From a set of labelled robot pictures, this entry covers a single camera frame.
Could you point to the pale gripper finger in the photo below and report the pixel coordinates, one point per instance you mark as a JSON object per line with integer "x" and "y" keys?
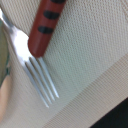
{"x": 5, "y": 82}

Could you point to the beige woven placemat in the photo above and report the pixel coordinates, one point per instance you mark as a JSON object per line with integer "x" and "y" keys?
{"x": 88, "y": 62}

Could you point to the fork with wooden handle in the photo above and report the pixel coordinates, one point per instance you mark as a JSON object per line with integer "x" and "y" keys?
{"x": 35, "y": 68}

